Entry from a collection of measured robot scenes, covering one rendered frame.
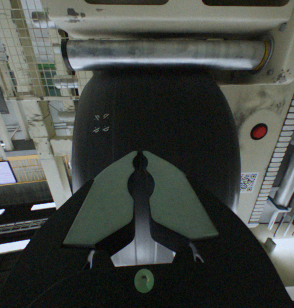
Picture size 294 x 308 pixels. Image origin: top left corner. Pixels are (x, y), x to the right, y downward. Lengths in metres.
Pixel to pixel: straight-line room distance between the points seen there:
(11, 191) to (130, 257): 13.04
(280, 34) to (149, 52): 0.21
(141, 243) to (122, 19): 0.33
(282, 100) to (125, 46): 0.39
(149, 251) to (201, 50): 0.34
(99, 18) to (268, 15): 0.24
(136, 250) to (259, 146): 0.41
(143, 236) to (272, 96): 0.42
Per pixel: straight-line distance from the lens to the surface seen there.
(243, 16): 0.32
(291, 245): 1.09
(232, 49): 0.34
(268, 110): 0.49
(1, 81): 0.98
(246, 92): 0.45
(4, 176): 4.55
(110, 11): 0.29
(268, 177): 0.60
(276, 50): 0.36
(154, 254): 0.31
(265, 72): 0.36
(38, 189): 12.52
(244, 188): 0.56
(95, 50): 0.30
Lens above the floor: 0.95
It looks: 24 degrees up
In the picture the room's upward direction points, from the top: 179 degrees clockwise
